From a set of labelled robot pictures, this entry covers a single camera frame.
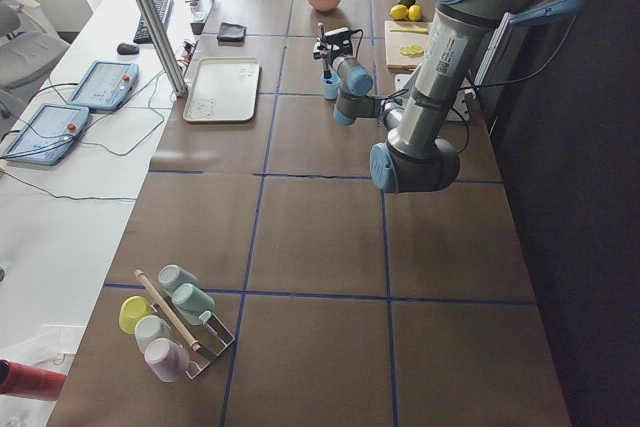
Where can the folded grey cloth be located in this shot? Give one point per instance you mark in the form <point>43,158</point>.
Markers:
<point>231,33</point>

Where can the wooden cutting board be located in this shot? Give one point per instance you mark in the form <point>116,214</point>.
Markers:
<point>405,43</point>

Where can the lemon slices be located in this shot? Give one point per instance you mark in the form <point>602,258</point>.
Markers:
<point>411,50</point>

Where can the grey cup on rack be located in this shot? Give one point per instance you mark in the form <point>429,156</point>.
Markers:
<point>172,276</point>

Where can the cream bear serving tray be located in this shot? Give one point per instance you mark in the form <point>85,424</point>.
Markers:
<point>223,90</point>

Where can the wooden rack handle rod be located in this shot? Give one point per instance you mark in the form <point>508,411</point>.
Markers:
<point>190,340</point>

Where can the white pedestal column base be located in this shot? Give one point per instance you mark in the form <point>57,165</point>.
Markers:
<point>459,111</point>

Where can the far blue teach pendant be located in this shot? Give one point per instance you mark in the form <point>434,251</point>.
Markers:
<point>105,86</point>

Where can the aluminium frame post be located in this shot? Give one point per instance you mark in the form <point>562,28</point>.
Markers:
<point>163,47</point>

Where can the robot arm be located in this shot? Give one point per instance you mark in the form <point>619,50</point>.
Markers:
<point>414,158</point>

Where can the light blue plastic cup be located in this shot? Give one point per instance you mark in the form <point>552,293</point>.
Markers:
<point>330,85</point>

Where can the near blue teach pendant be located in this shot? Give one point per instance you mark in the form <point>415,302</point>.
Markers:
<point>49,135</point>

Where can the red bottle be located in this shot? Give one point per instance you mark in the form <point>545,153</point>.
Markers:
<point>24,381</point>

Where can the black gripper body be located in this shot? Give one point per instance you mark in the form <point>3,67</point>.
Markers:
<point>325,58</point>

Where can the yellow lemon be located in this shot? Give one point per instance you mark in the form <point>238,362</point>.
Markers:
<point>415,13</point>
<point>399,12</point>

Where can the blue teach pendant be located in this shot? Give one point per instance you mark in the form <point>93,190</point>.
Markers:
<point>49,135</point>
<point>105,86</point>

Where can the pale green cup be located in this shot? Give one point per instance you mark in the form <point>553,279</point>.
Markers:
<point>150,328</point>

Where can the white wire cup rack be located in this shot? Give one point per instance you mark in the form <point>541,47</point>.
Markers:
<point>214,337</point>

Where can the steel muddler black tip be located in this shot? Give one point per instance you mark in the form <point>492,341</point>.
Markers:
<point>324,52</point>

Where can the pink lilac cup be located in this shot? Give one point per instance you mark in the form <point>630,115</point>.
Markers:
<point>168,360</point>

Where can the grey office chair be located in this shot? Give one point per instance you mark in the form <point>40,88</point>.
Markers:
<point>26,56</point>

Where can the yellow cup on rack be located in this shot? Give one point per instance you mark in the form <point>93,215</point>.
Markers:
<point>132,310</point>

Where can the black computer mouse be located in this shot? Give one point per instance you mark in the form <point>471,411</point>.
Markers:
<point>126,49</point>

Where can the yellow plastic knife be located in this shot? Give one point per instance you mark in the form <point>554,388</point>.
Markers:
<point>416,30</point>

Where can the mint green cup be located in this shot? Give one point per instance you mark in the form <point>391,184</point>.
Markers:
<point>191,302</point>

